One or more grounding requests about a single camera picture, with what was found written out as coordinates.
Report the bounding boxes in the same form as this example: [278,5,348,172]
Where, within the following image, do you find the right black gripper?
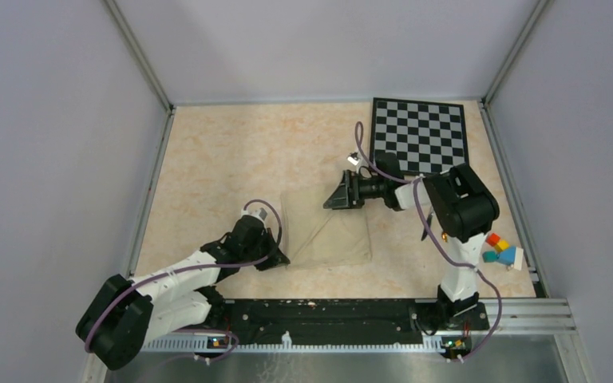
[325,169,387,210]

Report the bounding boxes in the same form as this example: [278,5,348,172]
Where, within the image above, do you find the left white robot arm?
[75,212,290,370]

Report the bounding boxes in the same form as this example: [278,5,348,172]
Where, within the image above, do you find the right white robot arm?
[322,152,500,329]

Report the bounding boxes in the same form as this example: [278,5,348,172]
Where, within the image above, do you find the silver knife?
[421,207,434,241]

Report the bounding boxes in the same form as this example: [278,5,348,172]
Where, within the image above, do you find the black white checkerboard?
[370,97,469,176]

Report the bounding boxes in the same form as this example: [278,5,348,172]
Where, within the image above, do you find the colourful toy blocks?
[482,233,524,270]

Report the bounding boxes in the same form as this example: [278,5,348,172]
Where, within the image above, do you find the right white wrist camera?
[346,152,362,167]

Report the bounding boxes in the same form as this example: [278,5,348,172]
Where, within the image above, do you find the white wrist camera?
[346,152,362,167]
[241,207,268,221]

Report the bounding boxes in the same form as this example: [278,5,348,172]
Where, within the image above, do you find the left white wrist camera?
[241,207,268,221]

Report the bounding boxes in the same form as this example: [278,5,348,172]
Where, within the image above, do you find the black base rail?
[205,298,492,345]

